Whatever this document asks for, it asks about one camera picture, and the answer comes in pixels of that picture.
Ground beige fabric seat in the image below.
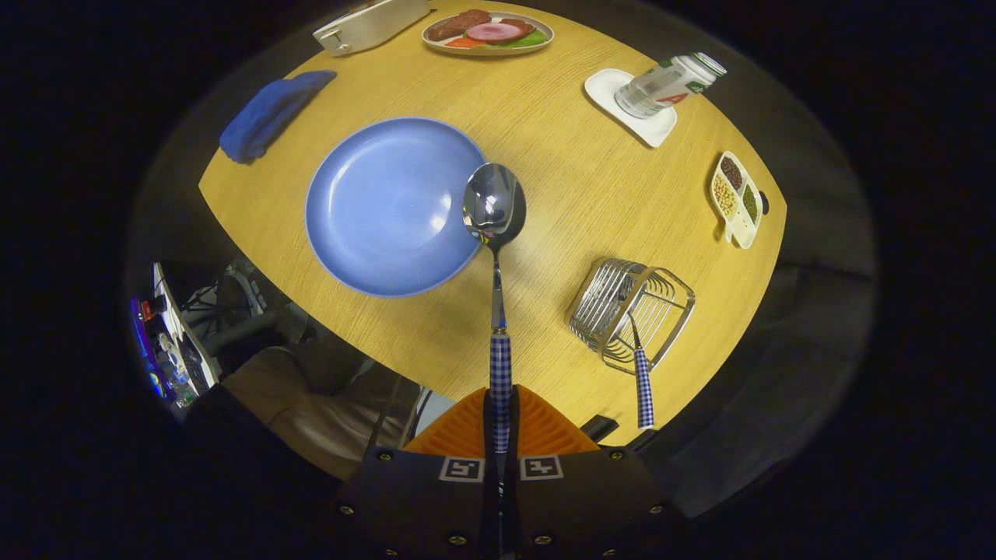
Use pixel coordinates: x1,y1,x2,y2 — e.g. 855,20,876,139
222,346,425,479

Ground brown meat piece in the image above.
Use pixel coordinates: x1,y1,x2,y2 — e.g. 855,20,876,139
426,9,493,42

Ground checkered handle spoon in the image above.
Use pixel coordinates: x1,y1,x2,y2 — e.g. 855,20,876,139
462,163,528,454

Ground metal wire basket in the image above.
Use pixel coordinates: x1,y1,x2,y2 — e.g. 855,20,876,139
568,257,696,376

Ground black stand legs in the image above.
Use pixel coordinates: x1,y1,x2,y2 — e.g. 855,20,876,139
183,264,312,370

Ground white divided bean tray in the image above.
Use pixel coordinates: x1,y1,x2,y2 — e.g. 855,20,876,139
708,151,763,250

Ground white oval food plate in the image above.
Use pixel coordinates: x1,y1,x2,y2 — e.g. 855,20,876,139
421,9,556,57

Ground blue round plate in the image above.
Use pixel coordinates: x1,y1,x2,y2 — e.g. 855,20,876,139
305,117,491,298

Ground white toaster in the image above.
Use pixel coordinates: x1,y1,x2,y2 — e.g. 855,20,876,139
313,0,431,57

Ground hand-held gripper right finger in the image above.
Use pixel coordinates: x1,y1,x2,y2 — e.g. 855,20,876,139
504,385,679,560

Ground blue folded cloth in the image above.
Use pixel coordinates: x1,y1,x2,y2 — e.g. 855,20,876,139
219,70,338,165

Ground white power strip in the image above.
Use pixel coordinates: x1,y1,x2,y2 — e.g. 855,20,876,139
152,261,223,390

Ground checkered handle fork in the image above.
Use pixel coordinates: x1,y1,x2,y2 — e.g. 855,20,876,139
626,311,656,430

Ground pink ham slice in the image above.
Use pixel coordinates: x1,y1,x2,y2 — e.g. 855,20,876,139
465,22,526,43

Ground white square coaster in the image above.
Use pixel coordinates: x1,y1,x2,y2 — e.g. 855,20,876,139
584,68,679,149

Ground white green-capped bottle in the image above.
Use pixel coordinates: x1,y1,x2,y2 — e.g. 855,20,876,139
614,52,728,120

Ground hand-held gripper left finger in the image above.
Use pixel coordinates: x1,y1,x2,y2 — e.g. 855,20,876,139
335,385,503,560

